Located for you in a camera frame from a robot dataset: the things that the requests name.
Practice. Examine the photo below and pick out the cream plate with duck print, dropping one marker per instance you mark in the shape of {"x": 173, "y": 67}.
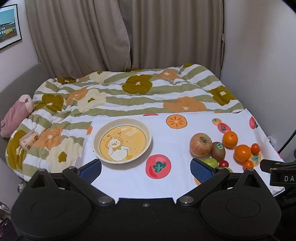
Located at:
{"x": 122, "y": 143}

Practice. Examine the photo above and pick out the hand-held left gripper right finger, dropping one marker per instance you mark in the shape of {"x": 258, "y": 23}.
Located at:
{"x": 200, "y": 172}

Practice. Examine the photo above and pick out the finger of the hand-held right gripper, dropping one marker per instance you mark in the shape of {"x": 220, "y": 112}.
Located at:
{"x": 269, "y": 165}

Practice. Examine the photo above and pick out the red cherry tomato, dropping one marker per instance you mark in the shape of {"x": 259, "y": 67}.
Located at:
{"x": 223, "y": 163}

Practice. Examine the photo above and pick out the pink plush toy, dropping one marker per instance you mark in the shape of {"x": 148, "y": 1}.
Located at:
{"x": 16, "y": 113}

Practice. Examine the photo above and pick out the large orange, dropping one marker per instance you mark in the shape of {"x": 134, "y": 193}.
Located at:
{"x": 230, "y": 139}
{"x": 242, "y": 153}

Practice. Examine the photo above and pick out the brown kiwi with green sticker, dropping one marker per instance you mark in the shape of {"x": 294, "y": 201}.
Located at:
{"x": 218, "y": 151}

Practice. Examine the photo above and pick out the green striped floral blanket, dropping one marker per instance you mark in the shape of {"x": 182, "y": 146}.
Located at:
{"x": 138, "y": 97}

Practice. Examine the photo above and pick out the small printed tissue packet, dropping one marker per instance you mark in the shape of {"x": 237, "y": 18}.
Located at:
{"x": 29, "y": 140}

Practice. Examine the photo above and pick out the beige curtain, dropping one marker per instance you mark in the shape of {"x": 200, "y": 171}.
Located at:
{"x": 78, "y": 34}
{"x": 175, "y": 32}

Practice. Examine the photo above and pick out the red-yellow apple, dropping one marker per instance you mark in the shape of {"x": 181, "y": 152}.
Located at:
{"x": 200, "y": 144}

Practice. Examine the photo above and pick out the white fruit-print cloth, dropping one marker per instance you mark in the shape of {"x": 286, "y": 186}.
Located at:
{"x": 175, "y": 143}

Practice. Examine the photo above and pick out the green jujube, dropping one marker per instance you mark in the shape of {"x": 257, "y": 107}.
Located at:
{"x": 228, "y": 169}
{"x": 211, "y": 162}

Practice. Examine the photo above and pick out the framed wall poster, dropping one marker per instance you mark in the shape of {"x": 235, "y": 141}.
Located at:
{"x": 9, "y": 25}

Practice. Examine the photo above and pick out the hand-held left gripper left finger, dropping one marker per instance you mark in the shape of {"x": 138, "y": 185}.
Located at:
{"x": 92, "y": 169}

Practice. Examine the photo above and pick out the small tangerine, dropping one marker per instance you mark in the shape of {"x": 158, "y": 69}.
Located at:
{"x": 248, "y": 165}
{"x": 255, "y": 148}

